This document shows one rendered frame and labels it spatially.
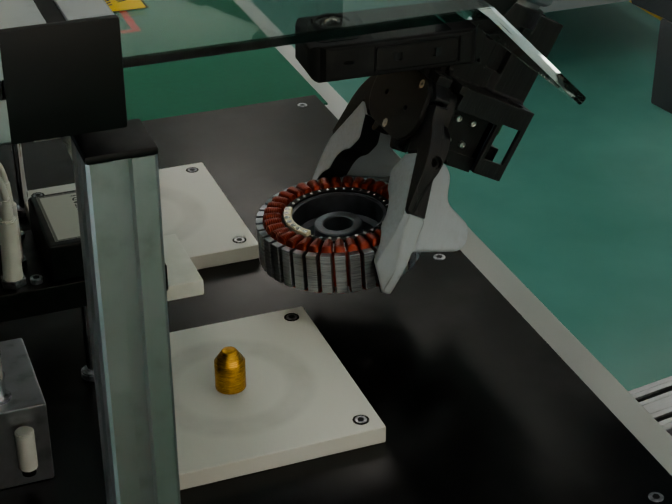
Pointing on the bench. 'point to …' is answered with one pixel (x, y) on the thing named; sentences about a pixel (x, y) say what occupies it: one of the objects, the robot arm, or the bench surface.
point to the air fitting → (26, 450)
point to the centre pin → (230, 371)
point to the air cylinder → (22, 416)
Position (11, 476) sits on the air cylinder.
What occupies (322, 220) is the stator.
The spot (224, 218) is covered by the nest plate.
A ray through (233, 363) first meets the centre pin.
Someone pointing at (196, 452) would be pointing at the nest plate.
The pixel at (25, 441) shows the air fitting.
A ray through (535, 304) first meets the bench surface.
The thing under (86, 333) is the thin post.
